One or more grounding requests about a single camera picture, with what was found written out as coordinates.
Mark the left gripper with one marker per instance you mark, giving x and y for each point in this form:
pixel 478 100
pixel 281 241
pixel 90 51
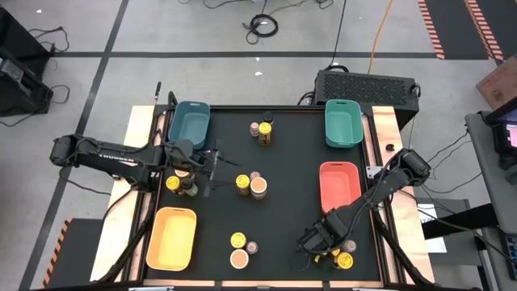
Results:
pixel 187 155

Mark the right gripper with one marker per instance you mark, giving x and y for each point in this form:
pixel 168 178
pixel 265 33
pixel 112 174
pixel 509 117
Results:
pixel 323 234

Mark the yellow-lid spice jar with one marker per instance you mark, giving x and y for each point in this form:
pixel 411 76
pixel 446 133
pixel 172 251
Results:
pixel 173 182
pixel 318 255
pixel 238 240
pixel 344 260
pixel 265 129
pixel 242 182

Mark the black-lid spice jar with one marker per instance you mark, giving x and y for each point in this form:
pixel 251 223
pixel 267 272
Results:
pixel 267 117
pixel 187 186

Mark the large tan-lid spice jar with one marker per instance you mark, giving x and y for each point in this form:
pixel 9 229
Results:
pixel 182 174
pixel 239 258
pixel 258 186

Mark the coral red plastic bin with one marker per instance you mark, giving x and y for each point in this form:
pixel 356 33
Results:
pixel 339 182

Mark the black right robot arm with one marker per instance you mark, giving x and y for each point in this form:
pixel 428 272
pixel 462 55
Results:
pixel 383 180

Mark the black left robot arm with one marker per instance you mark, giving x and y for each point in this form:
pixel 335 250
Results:
pixel 105 155

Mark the black table mat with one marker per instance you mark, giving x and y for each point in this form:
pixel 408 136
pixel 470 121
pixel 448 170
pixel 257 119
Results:
pixel 274 228

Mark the blue plastic bin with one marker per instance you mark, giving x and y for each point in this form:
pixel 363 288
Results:
pixel 190 121

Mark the yellow plastic bin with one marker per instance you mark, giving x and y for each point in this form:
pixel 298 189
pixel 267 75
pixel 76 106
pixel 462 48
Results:
pixel 171 238

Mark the white paper sheet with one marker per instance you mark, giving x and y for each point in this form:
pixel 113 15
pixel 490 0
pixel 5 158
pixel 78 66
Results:
pixel 437 244

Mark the teal green plastic bin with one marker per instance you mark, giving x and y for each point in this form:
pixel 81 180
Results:
pixel 343 125

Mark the black metal beam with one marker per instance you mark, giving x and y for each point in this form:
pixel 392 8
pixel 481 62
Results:
pixel 460 220

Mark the black orange-striped floor mat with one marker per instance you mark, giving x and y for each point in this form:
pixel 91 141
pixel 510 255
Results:
pixel 456 28
pixel 76 254

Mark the black perforated computer case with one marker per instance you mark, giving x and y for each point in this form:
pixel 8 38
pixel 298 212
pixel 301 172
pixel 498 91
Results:
pixel 363 87

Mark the grey table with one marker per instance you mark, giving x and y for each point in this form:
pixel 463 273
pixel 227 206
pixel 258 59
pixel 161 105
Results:
pixel 488 178

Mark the black keyboard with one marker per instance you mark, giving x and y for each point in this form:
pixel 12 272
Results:
pixel 510 252

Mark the black equipment cart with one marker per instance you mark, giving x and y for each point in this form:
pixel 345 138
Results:
pixel 24 93

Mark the black monitor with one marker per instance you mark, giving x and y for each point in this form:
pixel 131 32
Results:
pixel 501 137

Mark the grey electronic box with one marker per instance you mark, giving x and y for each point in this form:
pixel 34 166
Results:
pixel 11 69

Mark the brown cardboard box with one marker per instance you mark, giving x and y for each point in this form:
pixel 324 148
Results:
pixel 501 83

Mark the black frame strut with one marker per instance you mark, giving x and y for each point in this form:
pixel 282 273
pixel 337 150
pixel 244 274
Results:
pixel 129 246
pixel 398 250

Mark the silver metal bracket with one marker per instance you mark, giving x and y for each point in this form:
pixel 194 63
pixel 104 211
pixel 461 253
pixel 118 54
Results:
pixel 371 171

